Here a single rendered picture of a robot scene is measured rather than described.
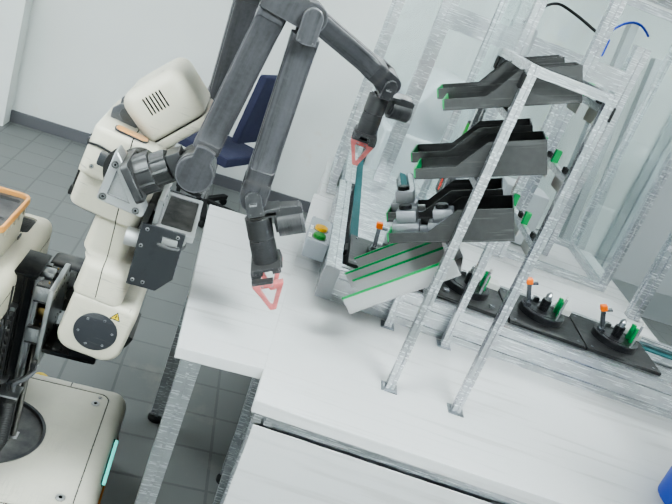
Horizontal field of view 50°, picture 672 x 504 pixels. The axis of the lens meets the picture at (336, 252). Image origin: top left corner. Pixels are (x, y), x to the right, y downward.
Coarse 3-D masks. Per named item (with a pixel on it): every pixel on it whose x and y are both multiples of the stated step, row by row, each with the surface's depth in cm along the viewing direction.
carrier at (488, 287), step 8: (464, 272) 221; (472, 272) 215; (488, 272) 217; (448, 280) 215; (456, 280) 216; (464, 280) 217; (480, 280) 229; (488, 280) 214; (496, 280) 228; (440, 288) 211; (456, 288) 212; (464, 288) 212; (480, 288) 217; (488, 288) 225; (496, 288) 226; (440, 296) 206; (448, 296) 207; (456, 296) 209; (472, 296) 211; (480, 296) 212; (488, 296) 219; (496, 296) 221; (472, 304) 208; (480, 304) 210; (488, 304) 213; (496, 304) 215; (480, 312) 207; (488, 312) 207; (496, 312) 209
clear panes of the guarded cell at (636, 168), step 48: (432, 0) 314; (480, 0) 313; (576, 0) 310; (576, 48) 318; (624, 48) 316; (432, 96) 328; (384, 144) 338; (576, 144) 333; (624, 192) 314; (576, 240) 347
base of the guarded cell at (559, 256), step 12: (324, 180) 309; (324, 192) 293; (480, 252) 294; (552, 252) 333; (564, 252) 340; (516, 264) 296; (552, 264) 315; (564, 264) 322; (576, 264) 329; (552, 276) 299; (588, 288) 302; (612, 288) 314; (612, 300) 298; (624, 300) 304
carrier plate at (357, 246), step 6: (354, 240) 222; (360, 240) 224; (366, 240) 226; (348, 246) 220; (354, 246) 217; (360, 246) 219; (366, 246) 221; (348, 252) 213; (354, 252) 213; (360, 252) 214; (348, 258) 207; (348, 264) 204; (354, 264) 204
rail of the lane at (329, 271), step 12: (336, 192) 281; (348, 192) 269; (336, 204) 252; (348, 204) 256; (336, 216) 240; (336, 228) 229; (336, 240) 221; (336, 252) 212; (324, 264) 207; (336, 264) 202; (324, 276) 201; (336, 276) 200; (324, 288) 202
